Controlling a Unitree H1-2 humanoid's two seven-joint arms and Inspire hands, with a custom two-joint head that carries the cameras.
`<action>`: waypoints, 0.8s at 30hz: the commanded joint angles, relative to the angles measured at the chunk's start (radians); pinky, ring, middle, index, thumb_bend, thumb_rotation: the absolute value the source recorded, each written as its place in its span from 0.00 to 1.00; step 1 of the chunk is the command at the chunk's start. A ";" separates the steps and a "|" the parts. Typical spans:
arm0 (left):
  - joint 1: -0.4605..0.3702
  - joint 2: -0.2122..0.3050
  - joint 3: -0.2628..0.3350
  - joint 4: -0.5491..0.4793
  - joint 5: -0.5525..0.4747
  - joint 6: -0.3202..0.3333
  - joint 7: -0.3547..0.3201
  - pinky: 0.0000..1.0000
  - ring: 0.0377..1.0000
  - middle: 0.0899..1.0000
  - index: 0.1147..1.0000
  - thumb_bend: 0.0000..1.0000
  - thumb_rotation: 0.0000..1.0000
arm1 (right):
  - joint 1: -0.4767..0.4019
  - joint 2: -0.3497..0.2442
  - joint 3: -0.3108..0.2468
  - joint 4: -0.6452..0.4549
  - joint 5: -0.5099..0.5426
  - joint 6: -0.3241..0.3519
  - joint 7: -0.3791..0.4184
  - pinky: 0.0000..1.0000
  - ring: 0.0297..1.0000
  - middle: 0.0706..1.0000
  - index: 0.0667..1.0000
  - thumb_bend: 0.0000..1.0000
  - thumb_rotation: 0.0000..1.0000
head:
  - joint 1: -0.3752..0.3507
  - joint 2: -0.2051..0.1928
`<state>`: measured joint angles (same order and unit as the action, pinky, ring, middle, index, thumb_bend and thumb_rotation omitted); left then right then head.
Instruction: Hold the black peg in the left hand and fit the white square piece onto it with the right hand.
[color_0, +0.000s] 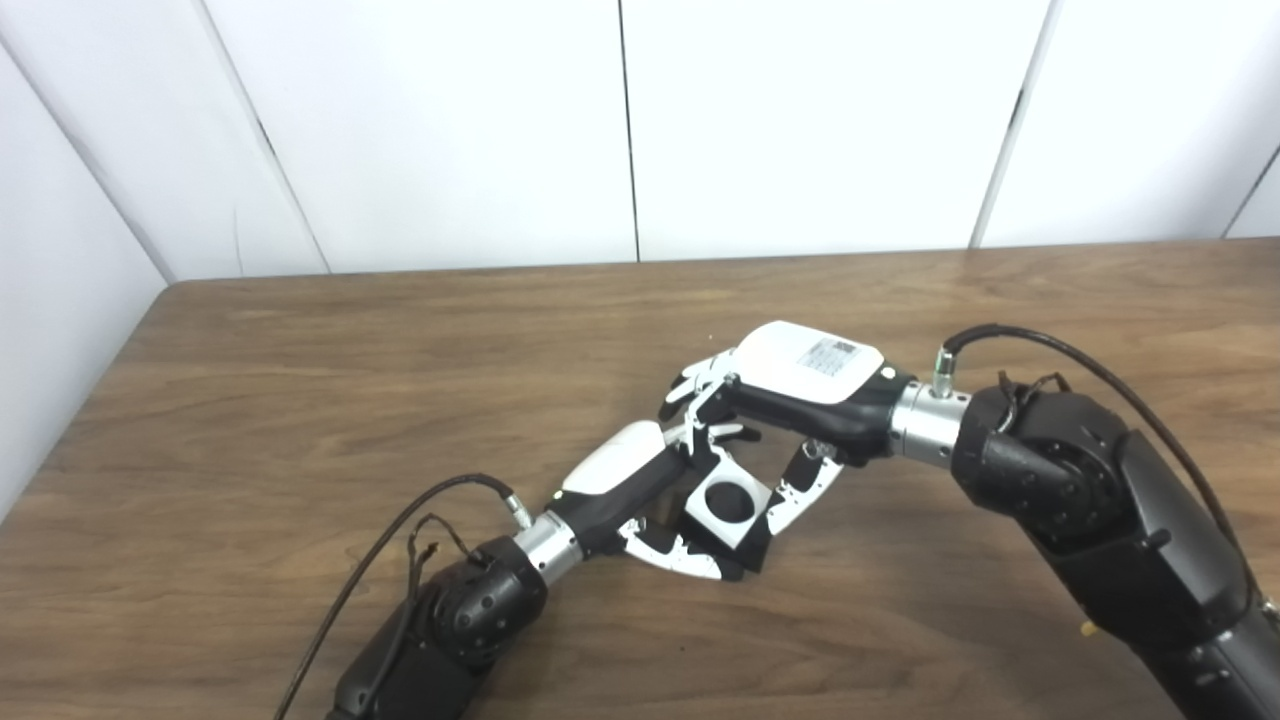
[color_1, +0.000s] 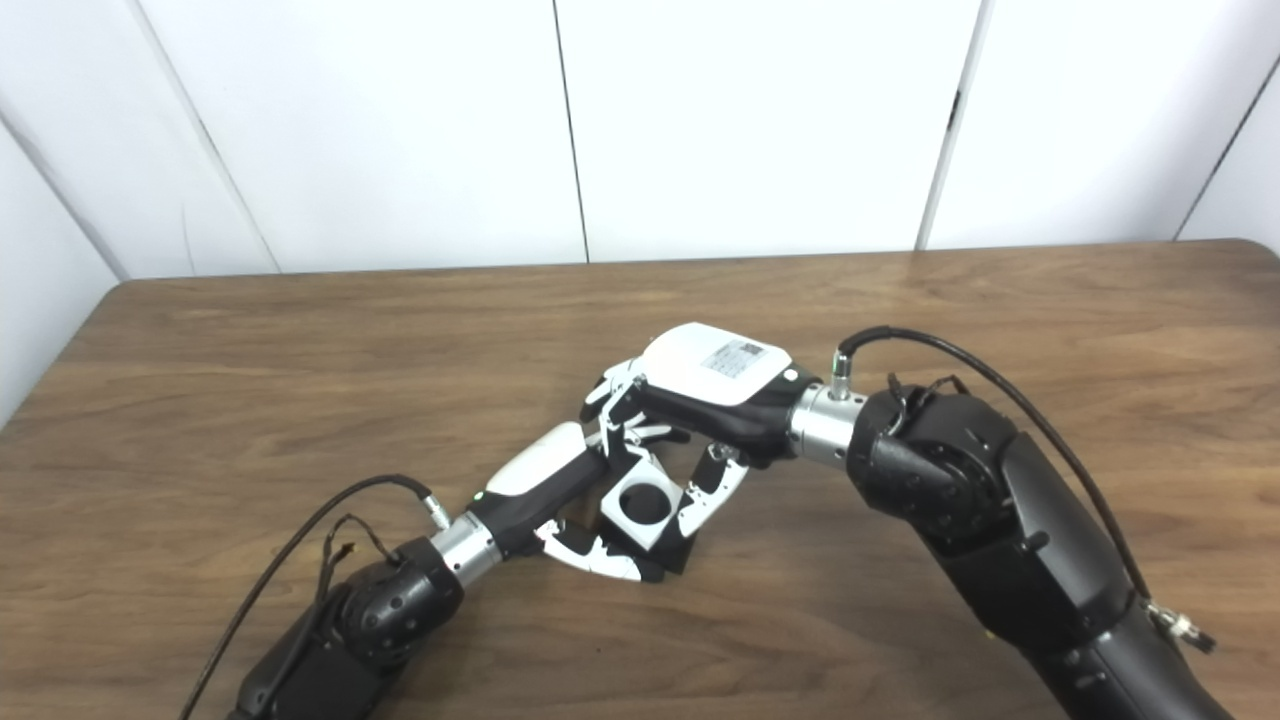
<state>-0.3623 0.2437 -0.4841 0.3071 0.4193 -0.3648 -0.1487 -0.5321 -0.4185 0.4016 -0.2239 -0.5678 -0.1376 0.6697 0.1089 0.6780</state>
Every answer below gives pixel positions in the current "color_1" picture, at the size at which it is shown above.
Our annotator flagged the black peg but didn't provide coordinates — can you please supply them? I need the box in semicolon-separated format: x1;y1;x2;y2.
560;483;698;578

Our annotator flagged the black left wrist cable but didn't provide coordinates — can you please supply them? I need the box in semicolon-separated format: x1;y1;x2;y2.
180;474;451;720

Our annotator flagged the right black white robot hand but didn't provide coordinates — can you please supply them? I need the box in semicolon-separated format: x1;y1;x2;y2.
583;322;823;541

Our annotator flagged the white square piece with hole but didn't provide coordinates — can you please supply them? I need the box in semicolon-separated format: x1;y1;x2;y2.
600;455;691;551

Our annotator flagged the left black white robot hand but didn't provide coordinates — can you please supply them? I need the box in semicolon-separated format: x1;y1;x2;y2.
470;420;691;584

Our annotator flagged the thin wire on right arm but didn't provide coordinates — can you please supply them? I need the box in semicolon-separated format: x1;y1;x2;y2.
885;373;969;411

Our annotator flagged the thin wire on arm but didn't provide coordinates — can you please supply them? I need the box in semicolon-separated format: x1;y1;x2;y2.
318;514;406;601
885;373;969;411

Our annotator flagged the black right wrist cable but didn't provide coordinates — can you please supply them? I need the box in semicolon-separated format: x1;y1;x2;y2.
834;325;1217;654

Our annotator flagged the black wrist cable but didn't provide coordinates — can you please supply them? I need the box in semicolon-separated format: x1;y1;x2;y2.
180;474;451;720
834;325;1217;654

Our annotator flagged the thin wire on left arm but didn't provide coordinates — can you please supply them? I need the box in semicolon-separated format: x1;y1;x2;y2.
318;514;406;601

